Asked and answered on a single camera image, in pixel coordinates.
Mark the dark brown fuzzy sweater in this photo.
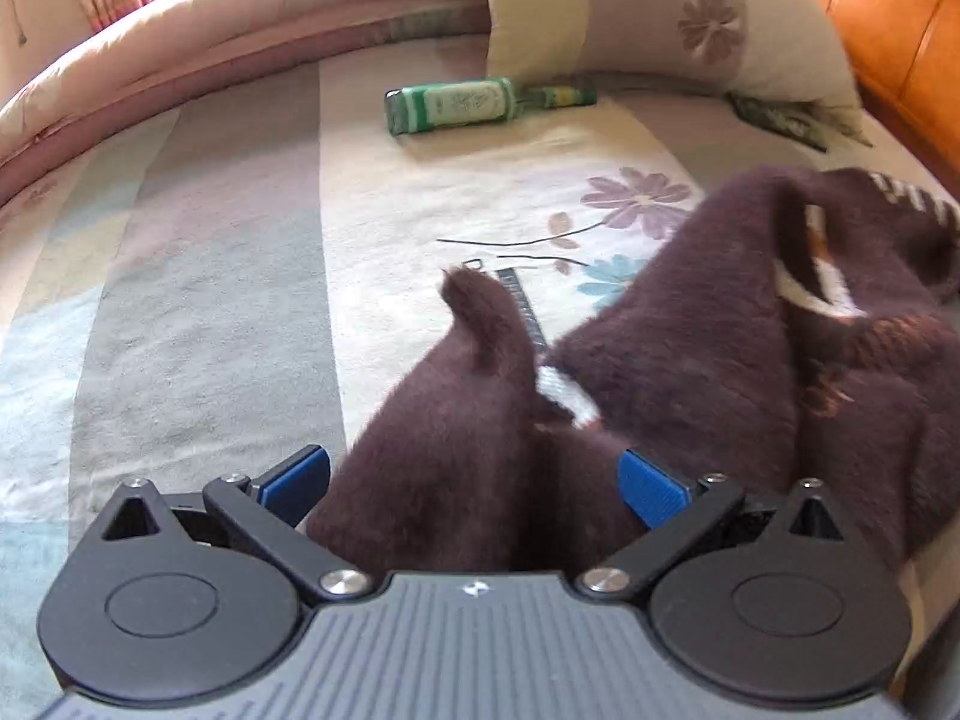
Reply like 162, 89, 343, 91
306, 167, 958, 577

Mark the striped pastel bed sheet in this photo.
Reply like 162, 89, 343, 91
2, 36, 952, 718

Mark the dark green patterned packet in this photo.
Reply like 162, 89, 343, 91
726, 93, 872, 153

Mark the green glass bottle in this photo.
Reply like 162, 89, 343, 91
384, 78, 597, 137

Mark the floral cream pillow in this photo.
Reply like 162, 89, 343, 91
488, 0, 861, 117

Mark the pink floral folded quilt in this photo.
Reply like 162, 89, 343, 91
2, 0, 490, 200

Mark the orange wooden headboard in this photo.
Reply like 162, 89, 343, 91
818, 0, 958, 193

